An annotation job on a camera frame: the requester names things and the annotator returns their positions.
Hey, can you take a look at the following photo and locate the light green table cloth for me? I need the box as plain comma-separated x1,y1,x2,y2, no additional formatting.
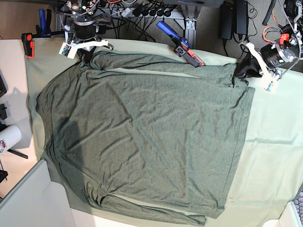
25,38,303,227

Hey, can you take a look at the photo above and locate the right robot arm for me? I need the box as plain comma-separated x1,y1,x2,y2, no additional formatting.
58,0,113,63

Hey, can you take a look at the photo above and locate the white cylinder roll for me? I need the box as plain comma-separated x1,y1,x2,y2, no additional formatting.
0,125,22,154

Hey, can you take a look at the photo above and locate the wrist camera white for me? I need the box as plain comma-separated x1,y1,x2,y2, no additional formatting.
259,69,283,93
59,43,77,59

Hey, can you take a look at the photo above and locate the blue orange clamp left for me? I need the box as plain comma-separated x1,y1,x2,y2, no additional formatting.
21,9,64,58

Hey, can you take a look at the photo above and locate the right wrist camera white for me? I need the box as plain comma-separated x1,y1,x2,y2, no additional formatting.
59,43,77,59

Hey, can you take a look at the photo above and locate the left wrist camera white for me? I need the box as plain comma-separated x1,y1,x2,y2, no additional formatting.
259,69,283,93

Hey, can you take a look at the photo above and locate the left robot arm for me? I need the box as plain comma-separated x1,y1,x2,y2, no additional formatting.
233,0,303,79

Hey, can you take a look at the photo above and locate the black power adapter pair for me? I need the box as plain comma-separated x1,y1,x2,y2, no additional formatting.
219,0,249,40

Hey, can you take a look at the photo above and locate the aluminium frame post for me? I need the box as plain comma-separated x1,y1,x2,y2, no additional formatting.
181,4,202,49

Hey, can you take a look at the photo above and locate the blue orange clamp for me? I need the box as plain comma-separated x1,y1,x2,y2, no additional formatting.
156,21,204,68
21,9,64,58

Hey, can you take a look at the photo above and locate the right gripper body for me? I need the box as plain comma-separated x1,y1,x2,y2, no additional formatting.
71,20,109,51

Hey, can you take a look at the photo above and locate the black power strip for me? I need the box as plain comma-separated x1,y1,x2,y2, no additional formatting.
113,8,184,19

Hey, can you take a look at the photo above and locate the blue orange clamp centre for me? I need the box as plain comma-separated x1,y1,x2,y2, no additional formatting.
156,21,204,68

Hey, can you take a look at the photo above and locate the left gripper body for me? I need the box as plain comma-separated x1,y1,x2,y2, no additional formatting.
246,42,301,76

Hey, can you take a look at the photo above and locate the green long-sleeve T-shirt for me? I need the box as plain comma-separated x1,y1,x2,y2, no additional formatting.
36,52,255,227

